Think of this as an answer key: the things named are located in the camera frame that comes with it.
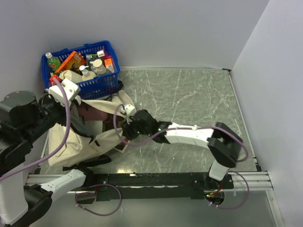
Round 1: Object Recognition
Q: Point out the blue plastic basket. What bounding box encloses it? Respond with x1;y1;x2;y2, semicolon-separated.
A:
42;40;121;99

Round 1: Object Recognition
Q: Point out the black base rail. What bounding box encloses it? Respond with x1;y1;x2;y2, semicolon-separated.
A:
74;172;234;201

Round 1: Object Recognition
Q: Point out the cream canvas backpack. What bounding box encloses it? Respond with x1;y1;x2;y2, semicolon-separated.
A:
47;90;134;167

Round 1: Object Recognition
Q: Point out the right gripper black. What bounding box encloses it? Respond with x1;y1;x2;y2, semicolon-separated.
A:
121;113;152;140

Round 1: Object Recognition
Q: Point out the cream lotion bottle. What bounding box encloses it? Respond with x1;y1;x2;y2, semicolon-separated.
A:
79;65;96;81

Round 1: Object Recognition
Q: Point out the grey pump bottle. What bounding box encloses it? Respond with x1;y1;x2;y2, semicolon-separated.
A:
92;59;112;77

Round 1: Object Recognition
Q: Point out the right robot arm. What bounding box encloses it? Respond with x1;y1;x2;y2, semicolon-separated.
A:
121;105;244;188

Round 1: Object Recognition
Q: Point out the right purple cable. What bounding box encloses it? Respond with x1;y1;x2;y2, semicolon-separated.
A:
113;104;250;210

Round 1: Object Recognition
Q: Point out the floral cover book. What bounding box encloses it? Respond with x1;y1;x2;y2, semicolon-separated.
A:
114;142;128;153

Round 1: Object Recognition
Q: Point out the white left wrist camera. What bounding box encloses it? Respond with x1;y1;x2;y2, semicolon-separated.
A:
48;75;80;104

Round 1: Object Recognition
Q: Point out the beige cloth pouch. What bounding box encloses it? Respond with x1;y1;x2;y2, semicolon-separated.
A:
59;70;83;83

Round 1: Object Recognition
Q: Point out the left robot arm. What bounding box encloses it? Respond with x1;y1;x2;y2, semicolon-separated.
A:
0;91;94;227

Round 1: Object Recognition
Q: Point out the black product box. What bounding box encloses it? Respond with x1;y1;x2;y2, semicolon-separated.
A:
85;54;99;66

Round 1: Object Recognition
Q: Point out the pink pencil case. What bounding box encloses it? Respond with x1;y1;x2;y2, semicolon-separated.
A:
77;105;112;123

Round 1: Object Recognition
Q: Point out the orange snack box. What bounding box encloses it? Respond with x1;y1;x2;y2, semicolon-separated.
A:
55;51;86;73

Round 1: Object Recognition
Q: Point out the pink orange carton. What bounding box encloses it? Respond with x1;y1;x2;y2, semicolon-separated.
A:
103;52;115;73

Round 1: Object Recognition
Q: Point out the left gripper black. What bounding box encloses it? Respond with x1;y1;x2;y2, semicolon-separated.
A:
20;88;74;145

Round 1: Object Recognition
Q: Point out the green soda bottle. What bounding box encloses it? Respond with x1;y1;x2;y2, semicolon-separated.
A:
45;52;61;71

